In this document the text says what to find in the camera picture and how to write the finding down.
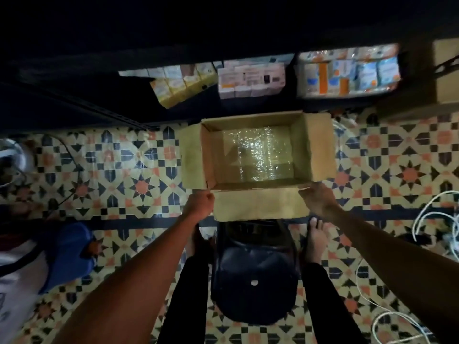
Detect person's left hand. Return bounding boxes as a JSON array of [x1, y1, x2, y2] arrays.
[[182, 188, 216, 224]]

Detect person's right hand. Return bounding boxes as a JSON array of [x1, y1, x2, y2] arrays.
[[297, 181, 341, 221]]

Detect brown cardboard box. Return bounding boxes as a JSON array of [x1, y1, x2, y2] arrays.
[[176, 111, 338, 223]]

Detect black metal shelf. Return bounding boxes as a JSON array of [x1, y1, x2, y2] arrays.
[[0, 0, 459, 137]]

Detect person's left forearm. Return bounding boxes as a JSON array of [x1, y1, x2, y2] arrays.
[[54, 211, 209, 344]]

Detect person's right forearm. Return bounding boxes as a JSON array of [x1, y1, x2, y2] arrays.
[[326, 207, 459, 341]]

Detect person's right foot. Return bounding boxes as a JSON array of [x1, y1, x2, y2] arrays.
[[304, 217, 329, 266]]

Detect black plastic stool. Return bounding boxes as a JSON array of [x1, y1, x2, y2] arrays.
[[210, 220, 302, 327]]

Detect tissue packs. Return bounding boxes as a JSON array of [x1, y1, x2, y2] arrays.
[[149, 62, 218, 109]]

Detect row of orange blue packets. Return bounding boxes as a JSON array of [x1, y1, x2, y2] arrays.
[[297, 45, 401, 99]]

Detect stack of pink white boxes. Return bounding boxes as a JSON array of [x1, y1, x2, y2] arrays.
[[217, 63, 287, 99]]

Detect long white cable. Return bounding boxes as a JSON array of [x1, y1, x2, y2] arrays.
[[359, 190, 459, 344]]

